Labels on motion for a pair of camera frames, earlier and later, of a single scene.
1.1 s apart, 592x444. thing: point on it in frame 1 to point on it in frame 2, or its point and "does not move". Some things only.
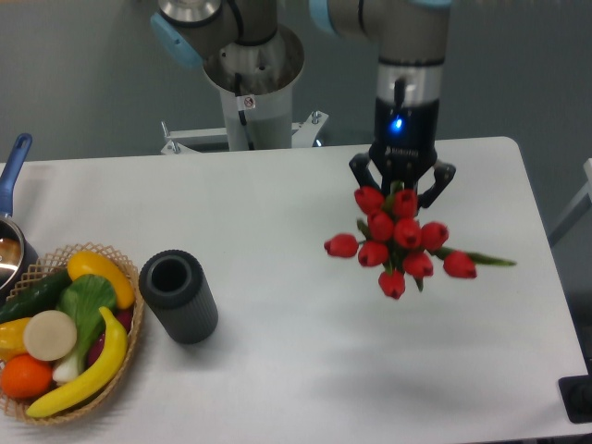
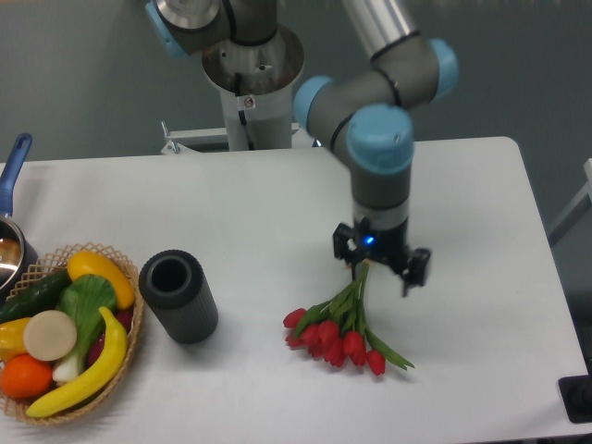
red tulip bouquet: x=397 y=240 to x=337 y=330
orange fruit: x=25 y=376 does not move
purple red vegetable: x=122 y=316 does not move
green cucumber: x=42 y=295 does not move
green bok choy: x=81 y=297 does not move
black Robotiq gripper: x=403 y=149 to x=388 y=244
